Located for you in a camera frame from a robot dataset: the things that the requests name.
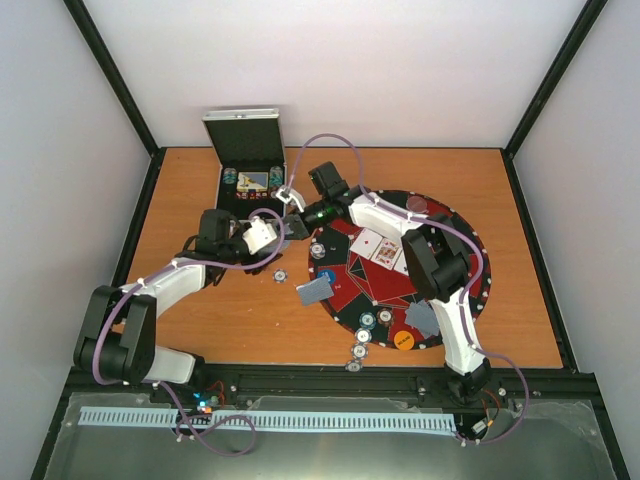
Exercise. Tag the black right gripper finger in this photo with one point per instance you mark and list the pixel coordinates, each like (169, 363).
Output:
(296, 232)
(292, 220)

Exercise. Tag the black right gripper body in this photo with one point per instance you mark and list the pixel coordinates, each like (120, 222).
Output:
(321, 220)

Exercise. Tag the poker chip stack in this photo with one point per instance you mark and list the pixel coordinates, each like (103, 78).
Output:
(317, 250)

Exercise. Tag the blue small blind button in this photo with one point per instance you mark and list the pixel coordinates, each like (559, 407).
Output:
(329, 274)

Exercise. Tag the ace of diamonds card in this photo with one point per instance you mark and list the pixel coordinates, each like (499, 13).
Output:
(366, 243)

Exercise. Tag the blue patterned playing card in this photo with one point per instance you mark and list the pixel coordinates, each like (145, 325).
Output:
(428, 325)
(419, 315)
(315, 291)

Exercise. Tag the king face card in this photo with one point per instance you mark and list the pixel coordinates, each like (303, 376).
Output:
(386, 254)

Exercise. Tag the clear dealer button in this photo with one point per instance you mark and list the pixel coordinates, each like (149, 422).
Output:
(417, 204)

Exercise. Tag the blue green fifty chip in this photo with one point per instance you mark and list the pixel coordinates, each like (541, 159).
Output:
(367, 320)

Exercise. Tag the blue orange ten chip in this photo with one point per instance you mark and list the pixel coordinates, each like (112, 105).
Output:
(363, 336)
(359, 351)

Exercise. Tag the orange big blind button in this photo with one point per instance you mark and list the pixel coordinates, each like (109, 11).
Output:
(404, 340)

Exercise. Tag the grey card deck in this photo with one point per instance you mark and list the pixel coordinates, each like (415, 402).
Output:
(275, 246)

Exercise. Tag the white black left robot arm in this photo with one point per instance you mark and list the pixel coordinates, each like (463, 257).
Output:
(117, 342)

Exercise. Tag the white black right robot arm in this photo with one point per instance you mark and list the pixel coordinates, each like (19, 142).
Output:
(442, 264)

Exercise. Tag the red dice row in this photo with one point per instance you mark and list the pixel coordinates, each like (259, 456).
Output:
(252, 195)

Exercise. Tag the right poker chip row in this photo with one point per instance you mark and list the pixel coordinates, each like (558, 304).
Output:
(275, 178)

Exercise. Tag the poker chip row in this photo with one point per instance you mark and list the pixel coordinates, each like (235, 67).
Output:
(275, 178)
(230, 176)

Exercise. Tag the boxed playing card deck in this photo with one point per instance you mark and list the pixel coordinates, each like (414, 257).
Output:
(252, 181)

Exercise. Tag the aluminium poker chip case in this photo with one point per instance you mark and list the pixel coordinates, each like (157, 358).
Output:
(248, 140)

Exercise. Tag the left poker chip row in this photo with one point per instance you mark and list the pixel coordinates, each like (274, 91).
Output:
(230, 176)

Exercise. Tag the round red black poker mat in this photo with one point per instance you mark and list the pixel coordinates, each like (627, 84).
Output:
(361, 286)

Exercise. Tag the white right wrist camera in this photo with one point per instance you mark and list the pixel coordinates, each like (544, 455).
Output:
(291, 197)

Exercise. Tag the light blue slotted cable duct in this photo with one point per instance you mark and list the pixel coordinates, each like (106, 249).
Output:
(274, 421)

